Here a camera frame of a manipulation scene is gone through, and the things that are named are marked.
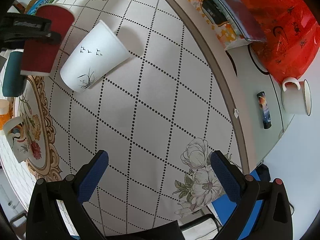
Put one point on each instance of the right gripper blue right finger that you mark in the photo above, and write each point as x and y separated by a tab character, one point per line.
227	175

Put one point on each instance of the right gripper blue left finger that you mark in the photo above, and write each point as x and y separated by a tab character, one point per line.
90	174

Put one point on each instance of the white enamel mug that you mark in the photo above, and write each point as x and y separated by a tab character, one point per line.
296	96

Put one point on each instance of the red plastic bag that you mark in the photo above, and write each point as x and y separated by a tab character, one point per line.
292	35

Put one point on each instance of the floral tissue pack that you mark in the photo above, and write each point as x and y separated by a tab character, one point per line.
221	23

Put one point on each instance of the white diamond pattern tablecloth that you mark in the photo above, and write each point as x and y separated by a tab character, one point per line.
158	115

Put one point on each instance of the white printed paper cup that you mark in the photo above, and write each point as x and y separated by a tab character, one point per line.
14	131

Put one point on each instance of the dark teal cup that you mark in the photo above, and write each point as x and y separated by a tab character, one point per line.
14	82

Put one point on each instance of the white paper cup with birds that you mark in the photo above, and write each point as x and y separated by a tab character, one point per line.
98	53

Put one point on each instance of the orange and white cup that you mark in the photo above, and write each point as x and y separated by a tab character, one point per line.
5	112

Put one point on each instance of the small dark lighter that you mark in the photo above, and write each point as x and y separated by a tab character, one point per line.
265	113

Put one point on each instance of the red paper cup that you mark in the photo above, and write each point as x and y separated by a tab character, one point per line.
39	55

